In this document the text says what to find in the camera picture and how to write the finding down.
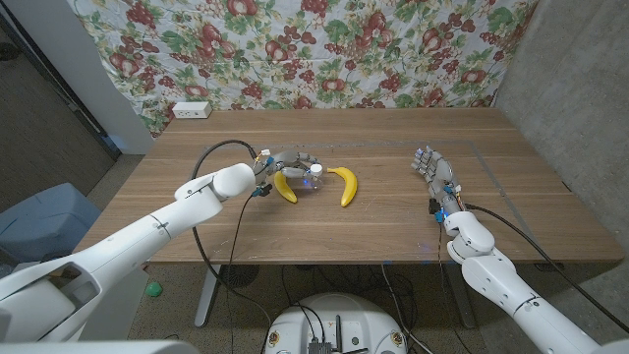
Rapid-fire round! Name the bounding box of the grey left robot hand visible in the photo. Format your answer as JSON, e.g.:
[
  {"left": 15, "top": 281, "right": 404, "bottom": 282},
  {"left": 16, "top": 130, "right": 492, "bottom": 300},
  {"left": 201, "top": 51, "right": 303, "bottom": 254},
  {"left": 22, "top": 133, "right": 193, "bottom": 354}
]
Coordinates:
[{"left": 253, "top": 149, "right": 324, "bottom": 187}]

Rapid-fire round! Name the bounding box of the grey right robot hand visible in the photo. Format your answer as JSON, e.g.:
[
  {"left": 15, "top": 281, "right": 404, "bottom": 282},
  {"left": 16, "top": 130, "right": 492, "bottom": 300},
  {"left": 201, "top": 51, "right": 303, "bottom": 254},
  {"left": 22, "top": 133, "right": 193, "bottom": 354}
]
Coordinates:
[{"left": 411, "top": 145, "right": 465, "bottom": 213}]

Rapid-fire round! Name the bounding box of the clear medicine bottle white cap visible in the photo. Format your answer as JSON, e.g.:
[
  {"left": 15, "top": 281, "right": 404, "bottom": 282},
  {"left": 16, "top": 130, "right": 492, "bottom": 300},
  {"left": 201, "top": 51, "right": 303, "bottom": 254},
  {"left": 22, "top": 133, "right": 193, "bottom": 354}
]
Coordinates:
[{"left": 302, "top": 163, "right": 325, "bottom": 192}]

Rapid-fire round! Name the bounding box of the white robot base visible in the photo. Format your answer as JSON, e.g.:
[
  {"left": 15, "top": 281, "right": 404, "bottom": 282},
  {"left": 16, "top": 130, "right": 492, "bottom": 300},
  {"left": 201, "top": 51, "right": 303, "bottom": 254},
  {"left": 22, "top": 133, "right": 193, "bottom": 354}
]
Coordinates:
[{"left": 263, "top": 292, "right": 408, "bottom": 354}]

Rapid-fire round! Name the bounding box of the yellow toy banana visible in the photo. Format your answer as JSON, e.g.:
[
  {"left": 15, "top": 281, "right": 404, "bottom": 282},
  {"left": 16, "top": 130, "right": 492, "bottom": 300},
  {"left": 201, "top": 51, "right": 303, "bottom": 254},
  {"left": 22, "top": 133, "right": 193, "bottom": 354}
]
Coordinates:
[
  {"left": 273, "top": 169, "right": 299, "bottom": 205},
  {"left": 326, "top": 166, "right": 359, "bottom": 208}
]

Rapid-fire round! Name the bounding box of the white power strip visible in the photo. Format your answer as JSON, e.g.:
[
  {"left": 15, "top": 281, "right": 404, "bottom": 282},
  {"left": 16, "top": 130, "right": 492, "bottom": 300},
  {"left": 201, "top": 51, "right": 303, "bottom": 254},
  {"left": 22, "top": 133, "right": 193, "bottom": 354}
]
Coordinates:
[{"left": 171, "top": 100, "right": 213, "bottom": 120}]

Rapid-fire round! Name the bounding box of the floral fruit print backdrop cloth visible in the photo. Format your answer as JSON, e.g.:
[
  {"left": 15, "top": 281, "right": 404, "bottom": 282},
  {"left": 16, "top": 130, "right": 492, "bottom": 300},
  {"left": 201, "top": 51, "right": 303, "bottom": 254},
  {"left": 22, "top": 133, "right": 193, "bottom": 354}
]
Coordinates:
[{"left": 68, "top": 0, "right": 540, "bottom": 139}]

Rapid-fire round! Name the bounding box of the grey table leg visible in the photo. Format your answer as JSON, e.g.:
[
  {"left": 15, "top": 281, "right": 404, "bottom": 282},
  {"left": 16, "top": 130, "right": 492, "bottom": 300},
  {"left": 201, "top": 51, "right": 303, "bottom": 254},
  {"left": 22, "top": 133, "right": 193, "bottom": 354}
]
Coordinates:
[{"left": 444, "top": 263, "right": 477, "bottom": 329}]

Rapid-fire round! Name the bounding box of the black round floor grille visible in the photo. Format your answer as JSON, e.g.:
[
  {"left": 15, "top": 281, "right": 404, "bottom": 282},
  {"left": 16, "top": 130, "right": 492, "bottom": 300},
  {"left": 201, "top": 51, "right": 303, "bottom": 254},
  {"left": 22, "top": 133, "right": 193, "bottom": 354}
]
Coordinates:
[{"left": 219, "top": 264, "right": 260, "bottom": 289}]

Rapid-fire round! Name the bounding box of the white table leg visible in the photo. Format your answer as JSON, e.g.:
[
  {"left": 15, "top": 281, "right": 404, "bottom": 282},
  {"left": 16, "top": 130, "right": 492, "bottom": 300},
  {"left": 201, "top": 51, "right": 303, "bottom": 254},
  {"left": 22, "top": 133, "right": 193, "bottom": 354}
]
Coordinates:
[{"left": 194, "top": 264, "right": 222, "bottom": 328}]

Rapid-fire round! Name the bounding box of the blue-grey plastic bin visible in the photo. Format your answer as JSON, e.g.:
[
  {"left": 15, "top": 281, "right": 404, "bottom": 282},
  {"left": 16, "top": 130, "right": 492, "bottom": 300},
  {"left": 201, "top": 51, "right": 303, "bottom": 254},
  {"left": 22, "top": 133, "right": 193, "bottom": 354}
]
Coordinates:
[{"left": 0, "top": 182, "right": 102, "bottom": 265}]

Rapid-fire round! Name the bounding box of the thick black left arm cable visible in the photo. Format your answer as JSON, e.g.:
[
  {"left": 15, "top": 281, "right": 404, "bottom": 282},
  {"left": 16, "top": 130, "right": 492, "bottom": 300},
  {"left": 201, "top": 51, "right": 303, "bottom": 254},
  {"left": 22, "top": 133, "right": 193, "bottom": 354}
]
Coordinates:
[{"left": 190, "top": 139, "right": 272, "bottom": 354}]

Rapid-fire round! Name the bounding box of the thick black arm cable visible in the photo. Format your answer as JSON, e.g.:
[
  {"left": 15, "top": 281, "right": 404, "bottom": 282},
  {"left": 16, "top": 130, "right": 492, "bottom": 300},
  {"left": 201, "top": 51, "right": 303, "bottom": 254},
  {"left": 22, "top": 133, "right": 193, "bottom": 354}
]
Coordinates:
[
  {"left": 190, "top": 139, "right": 272, "bottom": 354},
  {"left": 463, "top": 203, "right": 629, "bottom": 334}
]

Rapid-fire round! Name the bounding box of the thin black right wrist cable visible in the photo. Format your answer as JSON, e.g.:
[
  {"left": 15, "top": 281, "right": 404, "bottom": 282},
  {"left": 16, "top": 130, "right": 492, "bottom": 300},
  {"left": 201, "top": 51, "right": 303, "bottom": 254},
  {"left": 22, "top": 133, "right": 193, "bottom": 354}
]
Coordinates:
[{"left": 436, "top": 219, "right": 448, "bottom": 281}]

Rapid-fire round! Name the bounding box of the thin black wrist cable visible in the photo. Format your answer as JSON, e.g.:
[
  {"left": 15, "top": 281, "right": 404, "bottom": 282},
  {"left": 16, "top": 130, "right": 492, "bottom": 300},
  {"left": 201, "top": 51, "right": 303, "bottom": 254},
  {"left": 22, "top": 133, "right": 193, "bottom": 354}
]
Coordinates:
[
  {"left": 436, "top": 219, "right": 448, "bottom": 281},
  {"left": 226, "top": 193, "right": 257, "bottom": 354}
]

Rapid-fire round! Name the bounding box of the thin black left wrist cable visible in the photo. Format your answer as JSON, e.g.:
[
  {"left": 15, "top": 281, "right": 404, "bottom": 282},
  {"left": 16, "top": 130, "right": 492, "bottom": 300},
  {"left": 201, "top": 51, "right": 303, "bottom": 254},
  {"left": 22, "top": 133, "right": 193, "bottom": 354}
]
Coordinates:
[{"left": 226, "top": 193, "right": 257, "bottom": 354}]

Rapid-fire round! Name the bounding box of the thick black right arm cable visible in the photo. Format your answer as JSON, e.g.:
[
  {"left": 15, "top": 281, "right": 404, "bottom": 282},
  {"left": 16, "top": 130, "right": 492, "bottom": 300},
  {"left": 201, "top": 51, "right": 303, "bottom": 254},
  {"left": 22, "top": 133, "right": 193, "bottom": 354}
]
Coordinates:
[{"left": 463, "top": 203, "right": 629, "bottom": 334}]

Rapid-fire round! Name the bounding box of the grey floor cable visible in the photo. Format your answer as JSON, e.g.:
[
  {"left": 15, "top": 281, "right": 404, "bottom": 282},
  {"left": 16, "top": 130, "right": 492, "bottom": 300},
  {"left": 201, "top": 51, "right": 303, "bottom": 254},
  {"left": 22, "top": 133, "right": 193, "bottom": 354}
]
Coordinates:
[{"left": 380, "top": 263, "right": 434, "bottom": 354}]

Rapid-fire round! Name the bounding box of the black door frame strip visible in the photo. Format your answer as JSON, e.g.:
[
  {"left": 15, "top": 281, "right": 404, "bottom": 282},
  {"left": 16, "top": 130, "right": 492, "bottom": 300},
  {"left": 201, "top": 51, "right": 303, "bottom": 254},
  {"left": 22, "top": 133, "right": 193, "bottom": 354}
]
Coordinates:
[{"left": 0, "top": 12, "right": 123, "bottom": 161}]

